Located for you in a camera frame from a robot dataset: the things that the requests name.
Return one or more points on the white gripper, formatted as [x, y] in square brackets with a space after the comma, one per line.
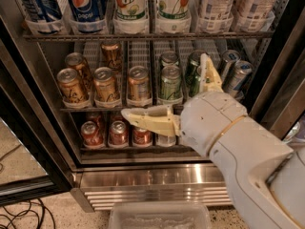
[208, 119]

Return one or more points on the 7up can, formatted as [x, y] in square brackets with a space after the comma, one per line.
[130, 10]
[173, 9]

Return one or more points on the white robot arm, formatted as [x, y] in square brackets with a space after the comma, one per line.
[265, 178]

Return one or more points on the green lacroix can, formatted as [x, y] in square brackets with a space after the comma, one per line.
[192, 64]
[195, 85]
[168, 58]
[170, 83]

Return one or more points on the green lacroix can right front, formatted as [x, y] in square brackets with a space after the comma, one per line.
[195, 85]

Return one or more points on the green lacroix can right rear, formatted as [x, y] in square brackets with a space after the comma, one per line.
[192, 64]

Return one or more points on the gold lacroix can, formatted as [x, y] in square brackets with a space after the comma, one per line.
[72, 86]
[105, 84]
[112, 54]
[139, 83]
[78, 62]

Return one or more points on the silver blue can front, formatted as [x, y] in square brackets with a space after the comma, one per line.
[237, 76]

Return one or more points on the silver blue can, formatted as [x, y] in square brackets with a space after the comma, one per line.
[237, 76]
[228, 59]

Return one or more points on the red can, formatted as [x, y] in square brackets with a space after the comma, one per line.
[116, 116]
[141, 136]
[91, 134]
[97, 118]
[119, 133]

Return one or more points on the silver blue can rear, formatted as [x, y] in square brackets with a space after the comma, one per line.
[228, 59]

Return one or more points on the gold lacroix can rear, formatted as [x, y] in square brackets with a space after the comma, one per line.
[112, 54]

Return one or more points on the red can rear left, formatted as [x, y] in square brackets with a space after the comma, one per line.
[97, 118]

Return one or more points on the right fridge glass door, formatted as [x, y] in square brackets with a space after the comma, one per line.
[281, 102]

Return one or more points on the fridge glass door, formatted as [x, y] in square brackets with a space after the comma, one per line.
[41, 169]
[281, 102]

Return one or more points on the red can front left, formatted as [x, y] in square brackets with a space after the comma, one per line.
[91, 134]

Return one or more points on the white can label back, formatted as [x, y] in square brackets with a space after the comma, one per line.
[215, 9]

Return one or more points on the gold lacroix can front left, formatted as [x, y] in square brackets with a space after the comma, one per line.
[72, 86]

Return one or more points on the gold lacroix can back left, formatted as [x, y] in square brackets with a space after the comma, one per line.
[78, 62]

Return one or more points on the white can far right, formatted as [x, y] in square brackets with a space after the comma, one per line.
[254, 9]

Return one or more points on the steel fridge grille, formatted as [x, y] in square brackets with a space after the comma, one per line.
[98, 190]

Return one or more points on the pepsi can front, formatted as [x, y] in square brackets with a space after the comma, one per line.
[86, 10]

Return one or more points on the left fridge glass door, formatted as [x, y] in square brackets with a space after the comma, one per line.
[41, 169]

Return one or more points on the water bottle left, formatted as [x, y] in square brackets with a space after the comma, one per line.
[165, 141]

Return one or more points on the clear plastic bin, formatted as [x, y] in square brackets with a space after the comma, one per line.
[159, 215]

